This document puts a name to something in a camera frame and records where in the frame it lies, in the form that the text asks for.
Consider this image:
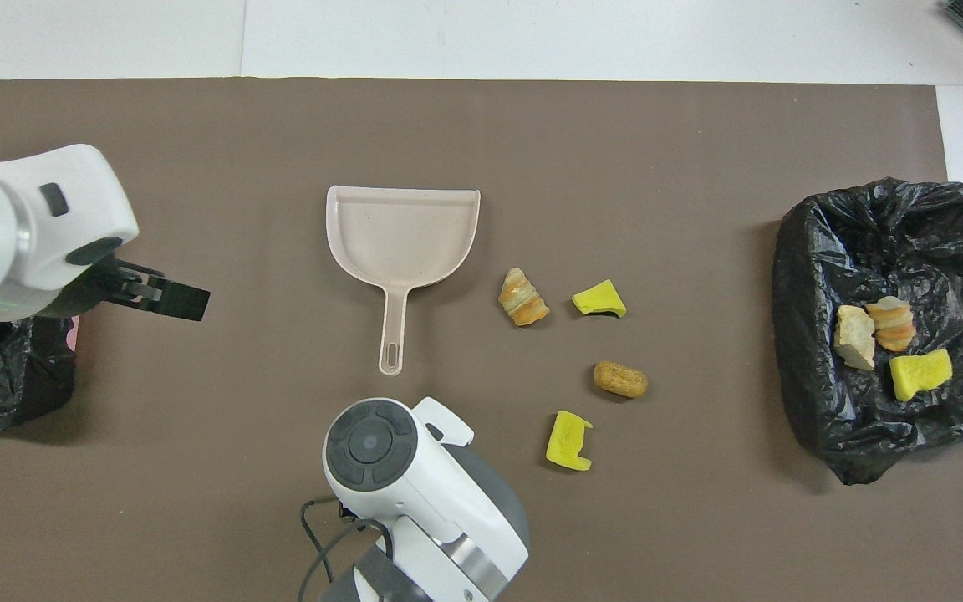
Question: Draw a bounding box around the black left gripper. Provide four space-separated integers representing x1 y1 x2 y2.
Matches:
38 256 211 324

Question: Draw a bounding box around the beige plastic dustpan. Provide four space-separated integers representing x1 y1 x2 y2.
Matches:
325 185 482 377

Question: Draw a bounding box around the toy croissant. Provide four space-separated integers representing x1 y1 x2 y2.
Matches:
833 304 877 371
497 267 551 327
864 296 918 353

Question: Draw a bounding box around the notched yellow sponge piece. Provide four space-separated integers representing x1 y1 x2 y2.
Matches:
544 410 595 472

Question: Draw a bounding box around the brown bread roll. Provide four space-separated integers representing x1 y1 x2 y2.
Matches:
594 360 650 399

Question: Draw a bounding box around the black plastic trash bag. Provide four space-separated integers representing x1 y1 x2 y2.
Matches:
0 314 79 433
772 176 963 487

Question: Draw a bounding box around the brown table mat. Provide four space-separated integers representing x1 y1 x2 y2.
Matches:
0 78 963 602

